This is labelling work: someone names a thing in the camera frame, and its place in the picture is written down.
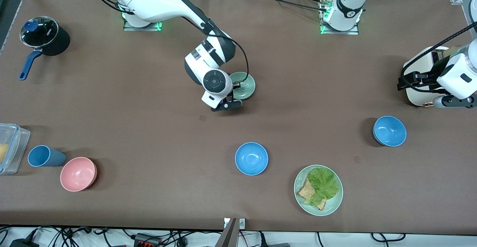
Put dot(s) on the brown bread slice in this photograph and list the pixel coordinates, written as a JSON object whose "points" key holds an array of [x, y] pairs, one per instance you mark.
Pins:
{"points": [[451, 51]]}

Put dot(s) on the yellow food piece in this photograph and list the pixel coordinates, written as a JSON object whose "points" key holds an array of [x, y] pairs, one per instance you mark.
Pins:
{"points": [[3, 152]]}

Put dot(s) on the blue plastic cup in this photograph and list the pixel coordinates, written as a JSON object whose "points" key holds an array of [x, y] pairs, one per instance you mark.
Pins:
{"points": [[41, 156]]}

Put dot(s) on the pink bowl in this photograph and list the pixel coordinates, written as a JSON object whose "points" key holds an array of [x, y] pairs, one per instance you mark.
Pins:
{"points": [[78, 174]]}

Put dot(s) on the white toaster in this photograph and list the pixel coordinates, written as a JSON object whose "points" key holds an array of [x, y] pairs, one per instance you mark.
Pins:
{"points": [[417, 98]]}

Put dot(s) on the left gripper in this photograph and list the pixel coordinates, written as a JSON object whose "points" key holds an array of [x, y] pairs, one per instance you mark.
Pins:
{"points": [[435, 71]]}

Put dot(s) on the toasted bread slice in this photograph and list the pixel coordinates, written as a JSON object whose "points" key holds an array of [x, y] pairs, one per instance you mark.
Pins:
{"points": [[306, 192]]}

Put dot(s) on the green lettuce leaf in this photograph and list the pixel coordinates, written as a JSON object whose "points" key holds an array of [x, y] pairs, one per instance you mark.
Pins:
{"points": [[324, 183]]}

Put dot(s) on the green bowl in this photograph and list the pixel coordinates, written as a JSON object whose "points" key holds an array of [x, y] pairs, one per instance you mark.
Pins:
{"points": [[246, 88]]}

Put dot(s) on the black plug block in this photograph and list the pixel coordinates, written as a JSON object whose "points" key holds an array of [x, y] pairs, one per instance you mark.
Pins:
{"points": [[22, 242]]}

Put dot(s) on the small metal bracket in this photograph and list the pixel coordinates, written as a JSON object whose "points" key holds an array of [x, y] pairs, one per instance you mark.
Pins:
{"points": [[241, 223]]}

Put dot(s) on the blue bowl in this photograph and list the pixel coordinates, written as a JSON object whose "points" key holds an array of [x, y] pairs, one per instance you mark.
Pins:
{"points": [[389, 130], [251, 158]]}

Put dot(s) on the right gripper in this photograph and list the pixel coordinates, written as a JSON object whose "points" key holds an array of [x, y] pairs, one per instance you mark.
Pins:
{"points": [[235, 87]]}

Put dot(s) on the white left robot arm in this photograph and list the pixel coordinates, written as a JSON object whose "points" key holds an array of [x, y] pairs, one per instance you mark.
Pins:
{"points": [[348, 5]]}

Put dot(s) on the pale green plate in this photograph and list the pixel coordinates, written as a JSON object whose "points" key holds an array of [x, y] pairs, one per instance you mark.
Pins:
{"points": [[333, 202]]}

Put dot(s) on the dark wedge shaped bar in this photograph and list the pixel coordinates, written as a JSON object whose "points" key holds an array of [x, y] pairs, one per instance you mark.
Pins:
{"points": [[228, 236]]}

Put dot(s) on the glass pot lid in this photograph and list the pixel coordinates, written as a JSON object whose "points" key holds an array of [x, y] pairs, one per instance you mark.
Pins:
{"points": [[43, 31]]}

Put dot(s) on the clear plastic food container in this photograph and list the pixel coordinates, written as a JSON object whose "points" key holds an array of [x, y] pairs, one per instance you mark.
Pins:
{"points": [[16, 142]]}

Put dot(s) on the black orange power adapter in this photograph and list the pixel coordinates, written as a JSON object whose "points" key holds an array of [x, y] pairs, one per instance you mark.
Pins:
{"points": [[147, 240]]}

